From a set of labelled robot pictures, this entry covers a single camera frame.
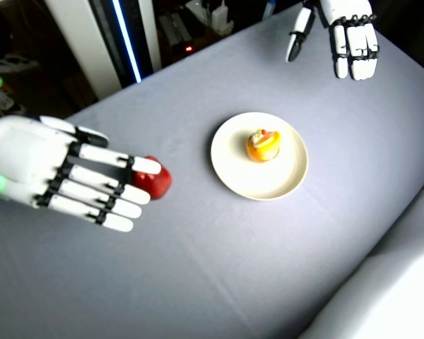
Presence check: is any white device with cables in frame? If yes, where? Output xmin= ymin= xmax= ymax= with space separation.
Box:
xmin=185 ymin=0 xmax=235 ymax=36

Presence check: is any white shoe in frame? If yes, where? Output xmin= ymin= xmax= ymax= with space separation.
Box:
xmin=0 ymin=52 xmax=40 ymax=75

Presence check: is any orange toy cake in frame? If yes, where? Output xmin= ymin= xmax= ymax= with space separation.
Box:
xmin=246 ymin=129 xmax=281 ymax=163

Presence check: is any red toy apple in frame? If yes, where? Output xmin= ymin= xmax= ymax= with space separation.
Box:
xmin=132 ymin=155 xmax=173 ymax=201

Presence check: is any cream round plate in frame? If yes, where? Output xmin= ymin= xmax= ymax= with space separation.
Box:
xmin=210 ymin=112 xmax=310 ymax=201

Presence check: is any white robot body shell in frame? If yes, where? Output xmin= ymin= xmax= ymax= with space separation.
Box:
xmin=298 ymin=182 xmax=424 ymax=339

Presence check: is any blue light strip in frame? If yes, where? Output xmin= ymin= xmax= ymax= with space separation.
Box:
xmin=111 ymin=0 xmax=143 ymax=84

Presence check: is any black box with red light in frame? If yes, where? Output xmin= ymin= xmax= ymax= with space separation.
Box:
xmin=158 ymin=13 xmax=196 ymax=59

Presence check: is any white pillar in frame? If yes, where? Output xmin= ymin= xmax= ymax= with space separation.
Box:
xmin=44 ymin=0 xmax=163 ymax=100

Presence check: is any grey table cloth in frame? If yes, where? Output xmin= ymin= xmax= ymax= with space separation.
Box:
xmin=0 ymin=2 xmax=424 ymax=339

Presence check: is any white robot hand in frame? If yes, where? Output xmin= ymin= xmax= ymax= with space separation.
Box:
xmin=285 ymin=0 xmax=379 ymax=81
xmin=0 ymin=114 xmax=163 ymax=233

